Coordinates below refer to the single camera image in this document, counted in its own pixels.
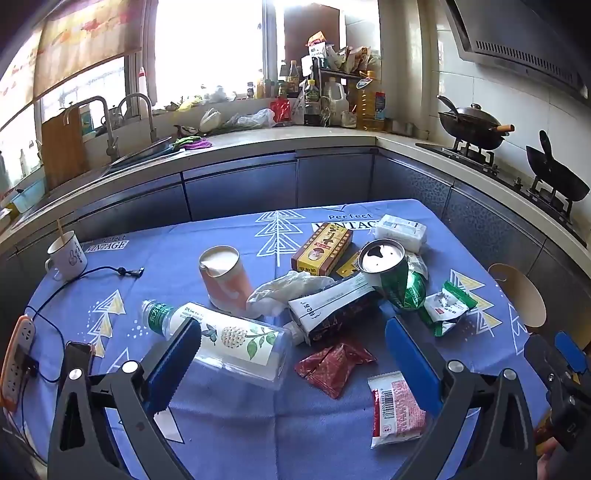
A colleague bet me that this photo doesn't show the yellow cooking oil bottle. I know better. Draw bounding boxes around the yellow cooking oil bottle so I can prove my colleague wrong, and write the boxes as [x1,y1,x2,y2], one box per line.
[355,71,386,132]

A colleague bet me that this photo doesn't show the light blue basin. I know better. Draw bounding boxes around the light blue basin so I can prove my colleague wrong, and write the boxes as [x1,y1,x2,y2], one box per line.
[9,178,47,213]

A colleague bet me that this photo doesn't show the steel sink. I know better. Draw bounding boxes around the steel sink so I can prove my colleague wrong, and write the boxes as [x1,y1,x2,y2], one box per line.
[108,136,174,169]

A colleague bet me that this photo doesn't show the person's right hand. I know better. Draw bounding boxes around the person's right hand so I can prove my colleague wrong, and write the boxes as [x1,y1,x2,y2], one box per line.
[534,422,561,480]

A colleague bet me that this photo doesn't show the square steel faucet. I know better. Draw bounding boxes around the square steel faucet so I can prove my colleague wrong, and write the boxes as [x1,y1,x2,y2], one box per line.
[63,95,120,162]

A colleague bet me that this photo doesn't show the round wooden stool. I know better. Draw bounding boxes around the round wooden stool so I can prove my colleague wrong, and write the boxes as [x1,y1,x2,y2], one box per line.
[488,263,548,330]

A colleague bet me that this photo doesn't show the white tissue pack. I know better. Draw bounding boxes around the white tissue pack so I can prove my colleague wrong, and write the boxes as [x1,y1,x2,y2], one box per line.
[373,213,428,254]

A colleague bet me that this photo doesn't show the green white snack wrapper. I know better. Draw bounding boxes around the green white snack wrapper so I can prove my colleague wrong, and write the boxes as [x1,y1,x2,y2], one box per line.
[422,281,478,337]

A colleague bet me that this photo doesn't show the kitchen window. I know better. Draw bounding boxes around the kitchen window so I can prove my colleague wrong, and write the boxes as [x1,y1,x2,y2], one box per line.
[0,0,384,176]

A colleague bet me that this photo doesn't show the small white plastic bag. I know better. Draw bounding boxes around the small white plastic bag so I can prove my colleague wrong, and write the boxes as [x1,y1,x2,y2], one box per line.
[199,108,222,134]

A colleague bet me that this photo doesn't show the white dark snack bag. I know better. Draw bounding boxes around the white dark snack bag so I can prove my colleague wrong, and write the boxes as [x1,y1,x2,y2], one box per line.
[287,276,386,346]

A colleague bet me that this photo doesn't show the yellow foil packet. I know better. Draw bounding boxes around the yellow foil packet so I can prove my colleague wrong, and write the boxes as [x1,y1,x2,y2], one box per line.
[335,251,365,278]

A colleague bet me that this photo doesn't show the clear white plastic bag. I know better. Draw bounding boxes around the clear white plastic bag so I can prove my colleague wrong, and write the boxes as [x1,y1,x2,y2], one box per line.
[224,108,276,130]

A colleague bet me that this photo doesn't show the blue printed tablecloth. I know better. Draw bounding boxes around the blue printed tablecloth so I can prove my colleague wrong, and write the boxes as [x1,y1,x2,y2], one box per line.
[21,198,555,480]

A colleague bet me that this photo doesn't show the black frying pan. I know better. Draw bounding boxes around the black frying pan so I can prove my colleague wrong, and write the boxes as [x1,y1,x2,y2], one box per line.
[525,130,591,201]

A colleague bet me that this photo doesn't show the gas stove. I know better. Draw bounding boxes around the gas stove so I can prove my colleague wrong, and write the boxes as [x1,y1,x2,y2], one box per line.
[416,138,587,241]

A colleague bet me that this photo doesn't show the wooden cutting board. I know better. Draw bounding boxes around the wooden cutting board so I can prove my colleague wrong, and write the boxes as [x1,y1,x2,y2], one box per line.
[41,107,90,191]

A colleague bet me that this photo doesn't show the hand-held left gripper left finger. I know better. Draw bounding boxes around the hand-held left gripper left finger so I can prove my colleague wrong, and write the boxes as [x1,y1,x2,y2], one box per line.
[46,318,204,480]

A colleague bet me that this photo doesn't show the red plastic bag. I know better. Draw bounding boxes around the red plastic bag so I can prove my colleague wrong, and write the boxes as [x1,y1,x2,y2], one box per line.
[270,98,293,123]

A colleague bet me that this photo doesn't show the black wok with handle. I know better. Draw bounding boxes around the black wok with handle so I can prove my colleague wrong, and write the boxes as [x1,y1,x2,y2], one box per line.
[436,95,515,151]

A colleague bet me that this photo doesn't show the black power cable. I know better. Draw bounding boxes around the black power cable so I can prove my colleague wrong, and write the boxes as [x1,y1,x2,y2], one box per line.
[23,266,145,384]

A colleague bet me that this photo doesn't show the crushed green can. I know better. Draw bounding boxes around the crushed green can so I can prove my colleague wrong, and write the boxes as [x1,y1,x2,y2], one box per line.
[358,240,428,312]

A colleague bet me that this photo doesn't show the grey kitchen cabinets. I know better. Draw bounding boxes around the grey kitchen cabinets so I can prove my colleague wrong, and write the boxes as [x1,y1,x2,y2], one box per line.
[0,148,591,333]

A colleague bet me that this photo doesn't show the range hood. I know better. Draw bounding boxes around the range hood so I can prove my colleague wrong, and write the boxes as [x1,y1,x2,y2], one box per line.
[443,0,591,100]

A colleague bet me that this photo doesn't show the printed roller blind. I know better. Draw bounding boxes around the printed roller blind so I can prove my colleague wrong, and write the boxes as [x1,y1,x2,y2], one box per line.
[0,0,144,132]

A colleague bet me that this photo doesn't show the clear plastic bottle green cap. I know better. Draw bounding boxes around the clear plastic bottle green cap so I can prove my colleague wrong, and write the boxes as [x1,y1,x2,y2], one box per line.
[140,299,295,392]

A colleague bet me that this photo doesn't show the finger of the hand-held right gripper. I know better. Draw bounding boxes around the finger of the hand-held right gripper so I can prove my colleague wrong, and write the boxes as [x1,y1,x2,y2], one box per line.
[554,330,591,374]
[524,333,563,391]

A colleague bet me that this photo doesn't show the red snack packet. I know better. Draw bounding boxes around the red snack packet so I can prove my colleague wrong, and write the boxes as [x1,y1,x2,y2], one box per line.
[294,342,377,400]

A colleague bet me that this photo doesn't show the yellow red seasoning box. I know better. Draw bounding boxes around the yellow red seasoning box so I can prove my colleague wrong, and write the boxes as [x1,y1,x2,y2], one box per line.
[291,222,354,277]

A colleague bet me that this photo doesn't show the dark sauce bottle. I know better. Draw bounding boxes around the dark sauce bottle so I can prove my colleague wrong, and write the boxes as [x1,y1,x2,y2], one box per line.
[302,79,321,126]

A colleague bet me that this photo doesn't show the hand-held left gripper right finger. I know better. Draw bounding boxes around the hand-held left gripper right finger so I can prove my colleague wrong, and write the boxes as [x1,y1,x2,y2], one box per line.
[384,316,539,480]

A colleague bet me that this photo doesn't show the curved steel faucet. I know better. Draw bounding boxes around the curved steel faucet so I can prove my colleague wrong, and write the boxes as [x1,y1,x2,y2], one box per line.
[117,93,158,144]

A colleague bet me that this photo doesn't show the white patterned mug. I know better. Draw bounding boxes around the white patterned mug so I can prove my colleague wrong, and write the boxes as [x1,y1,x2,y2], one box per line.
[45,231,88,282]

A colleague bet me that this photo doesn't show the pink white snack wrapper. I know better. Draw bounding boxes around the pink white snack wrapper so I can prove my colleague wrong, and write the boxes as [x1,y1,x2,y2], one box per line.
[367,371,428,450]

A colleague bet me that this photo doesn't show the row of condiment bottles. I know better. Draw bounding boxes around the row of condiment bottles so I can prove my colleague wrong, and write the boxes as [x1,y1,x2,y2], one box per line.
[247,59,302,100]

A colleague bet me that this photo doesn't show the peach paper cup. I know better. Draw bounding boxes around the peach paper cup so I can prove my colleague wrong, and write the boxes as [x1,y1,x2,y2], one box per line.
[198,246,254,317]

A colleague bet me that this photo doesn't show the white orange power strip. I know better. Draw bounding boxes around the white orange power strip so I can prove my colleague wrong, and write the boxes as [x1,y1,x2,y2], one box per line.
[0,316,38,411]

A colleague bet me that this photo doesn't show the white plastic jug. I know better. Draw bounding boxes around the white plastic jug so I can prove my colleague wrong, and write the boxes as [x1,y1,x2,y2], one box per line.
[322,78,350,125]

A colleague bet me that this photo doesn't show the white tissue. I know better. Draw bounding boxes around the white tissue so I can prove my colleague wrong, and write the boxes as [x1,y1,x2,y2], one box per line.
[246,271,338,319]

